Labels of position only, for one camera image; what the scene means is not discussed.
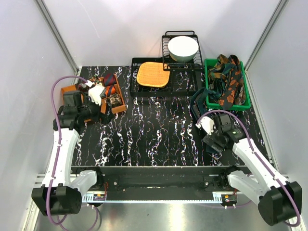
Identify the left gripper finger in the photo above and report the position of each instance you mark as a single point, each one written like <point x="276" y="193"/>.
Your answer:
<point x="107" y="108"/>
<point x="106" y="118"/>

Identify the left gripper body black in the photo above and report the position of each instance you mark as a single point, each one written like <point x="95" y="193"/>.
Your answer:
<point x="91" y="110"/>

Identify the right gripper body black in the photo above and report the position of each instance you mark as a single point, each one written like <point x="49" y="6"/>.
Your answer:
<point x="212" y="143"/>

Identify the dark green tie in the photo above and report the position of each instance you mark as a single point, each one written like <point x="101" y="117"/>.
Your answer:
<point x="198" y="108"/>

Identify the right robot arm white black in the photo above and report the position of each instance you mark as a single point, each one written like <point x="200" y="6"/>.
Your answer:
<point x="276" y="197"/>

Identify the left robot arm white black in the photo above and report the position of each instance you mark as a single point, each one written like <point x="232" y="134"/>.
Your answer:
<point x="58" y="194"/>

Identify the rolled beige patterned tie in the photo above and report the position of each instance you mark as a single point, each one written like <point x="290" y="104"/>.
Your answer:
<point x="115" y="100"/>

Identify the orange wooden divided box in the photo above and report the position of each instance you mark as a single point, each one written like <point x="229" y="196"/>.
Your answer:
<point x="114" y="110"/>

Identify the rolled dark floral tie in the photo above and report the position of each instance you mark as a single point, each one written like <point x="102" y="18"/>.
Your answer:
<point x="82" y="87"/>

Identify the rolled navy orange striped tie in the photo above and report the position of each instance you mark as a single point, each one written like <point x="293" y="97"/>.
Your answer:
<point x="112" y="89"/>

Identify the rolled colourful floral tie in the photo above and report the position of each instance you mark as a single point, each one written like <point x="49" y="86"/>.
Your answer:
<point x="97" y="81"/>

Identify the rolled maroon striped tie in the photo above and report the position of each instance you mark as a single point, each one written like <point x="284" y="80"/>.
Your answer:
<point x="109" y="80"/>

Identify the navy tie orange flowers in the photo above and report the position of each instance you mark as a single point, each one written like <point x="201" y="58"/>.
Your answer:
<point x="233" y="93"/>

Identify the green plastic bin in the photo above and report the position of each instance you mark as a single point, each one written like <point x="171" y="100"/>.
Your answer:
<point x="212" y="102"/>

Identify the orange woven pot holder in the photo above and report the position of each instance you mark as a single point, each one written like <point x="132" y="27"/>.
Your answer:
<point x="152" y="74"/>

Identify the brown teal patterned tie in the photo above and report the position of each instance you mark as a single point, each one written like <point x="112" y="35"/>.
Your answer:
<point x="218" y="75"/>

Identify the white bowl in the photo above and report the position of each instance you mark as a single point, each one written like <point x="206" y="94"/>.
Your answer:
<point x="182" y="48"/>

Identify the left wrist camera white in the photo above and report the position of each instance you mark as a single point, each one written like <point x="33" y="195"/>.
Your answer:
<point x="96" y="92"/>

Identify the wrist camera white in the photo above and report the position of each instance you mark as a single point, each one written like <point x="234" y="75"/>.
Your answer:
<point x="206" y="123"/>
<point x="96" y="92"/>

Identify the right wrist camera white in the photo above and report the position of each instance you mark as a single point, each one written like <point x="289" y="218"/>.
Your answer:
<point x="206" y="123"/>

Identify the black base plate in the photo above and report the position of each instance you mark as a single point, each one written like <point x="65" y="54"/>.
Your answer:
<point x="161" y="184"/>

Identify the black wire dish rack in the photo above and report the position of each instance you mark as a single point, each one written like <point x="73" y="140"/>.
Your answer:
<point x="196" y="64"/>

